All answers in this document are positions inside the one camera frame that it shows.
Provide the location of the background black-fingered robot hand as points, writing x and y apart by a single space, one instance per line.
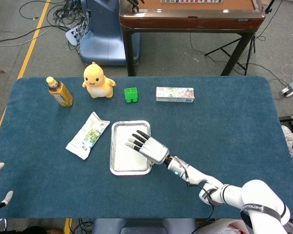
133 3

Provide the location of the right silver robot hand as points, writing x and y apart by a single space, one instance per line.
153 150

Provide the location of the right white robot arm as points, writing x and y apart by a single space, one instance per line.
202 178

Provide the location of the silver metal tray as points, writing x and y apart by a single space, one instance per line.
111 156

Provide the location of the blue felt table cloth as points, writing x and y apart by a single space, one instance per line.
39 175

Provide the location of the row of face-up mahjong tiles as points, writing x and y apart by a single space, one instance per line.
190 1

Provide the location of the floral toothpaste box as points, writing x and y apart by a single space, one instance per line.
174 93

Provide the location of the green plastic block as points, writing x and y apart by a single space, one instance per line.
131 93

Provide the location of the brown mahjong table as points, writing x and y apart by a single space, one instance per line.
190 23

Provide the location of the white green snack bag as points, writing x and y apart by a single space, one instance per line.
88 136

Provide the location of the grey-blue robot body base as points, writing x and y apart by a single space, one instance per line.
144 226

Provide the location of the yellow plush dinosaur toy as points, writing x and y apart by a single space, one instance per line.
98 85

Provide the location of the tea bottle with yellow cap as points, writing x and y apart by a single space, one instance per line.
61 95

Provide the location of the black tripod stand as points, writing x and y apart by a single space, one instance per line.
253 44

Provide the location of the white shoe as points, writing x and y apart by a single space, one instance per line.
289 139

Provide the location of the white power strip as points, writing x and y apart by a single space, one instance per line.
291 89

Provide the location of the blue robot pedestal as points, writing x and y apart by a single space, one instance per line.
105 44

